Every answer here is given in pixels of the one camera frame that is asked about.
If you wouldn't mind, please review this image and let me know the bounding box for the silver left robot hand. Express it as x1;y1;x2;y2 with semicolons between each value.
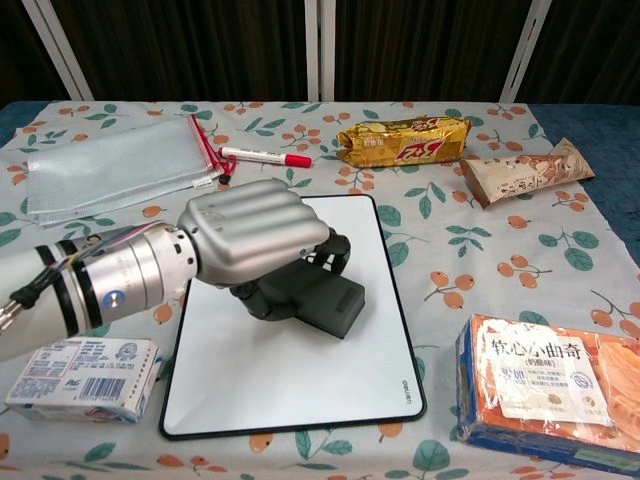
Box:
177;178;354;322

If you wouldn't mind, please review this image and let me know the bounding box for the dark grey board eraser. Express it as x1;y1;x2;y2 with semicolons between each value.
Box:
257;256;368;342

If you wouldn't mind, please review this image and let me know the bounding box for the white blue soap box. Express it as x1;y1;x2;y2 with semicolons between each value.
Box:
4;336;163;424

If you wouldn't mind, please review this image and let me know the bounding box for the floral print tablecloth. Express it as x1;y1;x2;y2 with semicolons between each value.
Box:
0;101;640;480

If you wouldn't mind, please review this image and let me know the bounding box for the orange blue cookie box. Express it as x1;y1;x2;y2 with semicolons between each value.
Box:
453;313;640;476

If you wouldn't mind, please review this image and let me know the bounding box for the black framed whiteboard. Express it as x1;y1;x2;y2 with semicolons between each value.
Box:
158;194;428;441

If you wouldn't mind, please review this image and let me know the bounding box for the translucent red zip pouch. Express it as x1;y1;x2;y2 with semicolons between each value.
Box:
24;114;237;227

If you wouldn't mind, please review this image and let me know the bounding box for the white metal frame post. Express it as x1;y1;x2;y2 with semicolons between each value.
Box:
499;0;553;105
304;0;337;102
20;0;95;101

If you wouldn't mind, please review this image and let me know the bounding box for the brown beige snack wrapper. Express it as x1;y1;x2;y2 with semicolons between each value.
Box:
458;137;597;209

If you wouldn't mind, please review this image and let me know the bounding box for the red capped white marker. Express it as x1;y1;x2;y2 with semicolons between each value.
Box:
217;146;314;169

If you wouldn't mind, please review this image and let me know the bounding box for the gold snack packet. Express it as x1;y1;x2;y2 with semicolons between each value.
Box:
335;116;472;169

